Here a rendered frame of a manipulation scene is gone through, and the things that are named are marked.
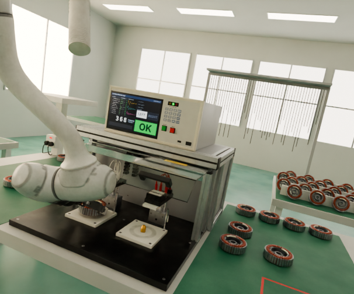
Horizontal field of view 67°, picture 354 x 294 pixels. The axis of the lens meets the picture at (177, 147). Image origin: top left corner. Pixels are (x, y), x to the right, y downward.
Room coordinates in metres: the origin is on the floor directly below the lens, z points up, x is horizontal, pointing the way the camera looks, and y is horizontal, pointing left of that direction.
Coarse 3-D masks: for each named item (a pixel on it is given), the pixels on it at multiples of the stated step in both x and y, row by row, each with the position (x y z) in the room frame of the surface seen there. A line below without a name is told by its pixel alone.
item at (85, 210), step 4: (96, 200) 1.10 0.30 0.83; (100, 200) 1.11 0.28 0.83; (100, 204) 1.08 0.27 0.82; (104, 204) 1.07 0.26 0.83; (80, 208) 1.02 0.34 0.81; (84, 208) 1.01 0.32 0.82; (88, 208) 1.01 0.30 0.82; (80, 212) 1.02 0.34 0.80; (84, 212) 1.01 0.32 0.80; (88, 212) 1.01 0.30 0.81; (92, 212) 1.01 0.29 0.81; (96, 212) 1.03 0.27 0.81
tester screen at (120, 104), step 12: (120, 96) 1.19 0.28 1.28; (132, 96) 1.18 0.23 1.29; (120, 108) 1.19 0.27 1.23; (132, 108) 1.17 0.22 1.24; (144, 108) 1.15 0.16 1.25; (156, 108) 1.14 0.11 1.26; (108, 120) 1.21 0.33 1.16; (132, 120) 1.17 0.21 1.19; (144, 120) 1.15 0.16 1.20; (156, 132) 1.13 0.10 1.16
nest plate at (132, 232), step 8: (136, 224) 1.04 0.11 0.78; (144, 224) 1.05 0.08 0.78; (120, 232) 0.95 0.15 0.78; (128, 232) 0.96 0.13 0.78; (136, 232) 0.97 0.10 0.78; (144, 232) 0.98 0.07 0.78; (152, 232) 0.99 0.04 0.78; (160, 232) 1.00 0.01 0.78; (136, 240) 0.91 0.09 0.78; (144, 240) 0.92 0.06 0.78; (152, 240) 0.93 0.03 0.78
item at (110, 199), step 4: (108, 196) 1.18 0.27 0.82; (112, 196) 1.19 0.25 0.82; (120, 196) 1.20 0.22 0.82; (104, 200) 1.19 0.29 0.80; (108, 200) 1.18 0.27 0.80; (112, 200) 1.17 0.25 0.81; (120, 200) 1.20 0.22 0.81; (108, 204) 1.18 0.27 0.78; (112, 204) 1.17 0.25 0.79; (116, 204) 1.17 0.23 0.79; (120, 204) 1.21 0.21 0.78; (112, 208) 1.17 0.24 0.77; (116, 208) 1.18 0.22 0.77
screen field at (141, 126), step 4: (136, 120) 1.16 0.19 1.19; (136, 124) 1.16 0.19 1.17; (140, 124) 1.16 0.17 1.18; (144, 124) 1.15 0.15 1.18; (148, 124) 1.14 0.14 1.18; (152, 124) 1.14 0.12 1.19; (156, 124) 1.13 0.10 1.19; (136, 128) 1.16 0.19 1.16; (140, 128) 1.16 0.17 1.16; (144, 128) 1.15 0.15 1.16; (148, 128) 1.14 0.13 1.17; (152, 128) 1.14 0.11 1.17; (156, 128) 1.13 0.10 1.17; (144, 132) 1.15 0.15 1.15; (148, 132) 1.14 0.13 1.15; (152, 132) 1.14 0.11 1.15
